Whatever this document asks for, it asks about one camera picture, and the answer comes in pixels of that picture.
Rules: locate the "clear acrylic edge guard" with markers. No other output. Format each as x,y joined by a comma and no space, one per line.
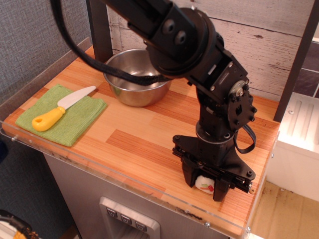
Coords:
142,176

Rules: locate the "dark right post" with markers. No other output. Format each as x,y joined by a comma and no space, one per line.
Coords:
302,51

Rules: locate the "green cloth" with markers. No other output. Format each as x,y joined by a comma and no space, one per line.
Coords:
72,124

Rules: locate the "silver dispenser panel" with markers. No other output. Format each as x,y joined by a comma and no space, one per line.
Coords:
122,222

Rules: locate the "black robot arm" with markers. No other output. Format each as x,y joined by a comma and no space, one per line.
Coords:
183,43

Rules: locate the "white toy sink unit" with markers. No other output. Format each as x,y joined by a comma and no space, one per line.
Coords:
294,162

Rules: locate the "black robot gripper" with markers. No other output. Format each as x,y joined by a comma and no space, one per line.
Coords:
215,159

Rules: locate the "plush sushi roll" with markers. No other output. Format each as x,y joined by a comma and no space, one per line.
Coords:
205,184

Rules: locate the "stainless steel bowl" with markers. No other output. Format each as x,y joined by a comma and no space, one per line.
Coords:
135,62

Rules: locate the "dark left post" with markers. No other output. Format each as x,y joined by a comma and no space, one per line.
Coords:
100,30

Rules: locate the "dark post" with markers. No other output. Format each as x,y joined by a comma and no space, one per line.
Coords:
302,51
100,30

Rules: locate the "yellow object bottom left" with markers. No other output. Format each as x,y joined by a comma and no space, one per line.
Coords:
25,235

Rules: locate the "yellow handled toy knife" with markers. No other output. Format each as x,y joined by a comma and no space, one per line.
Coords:
47,120

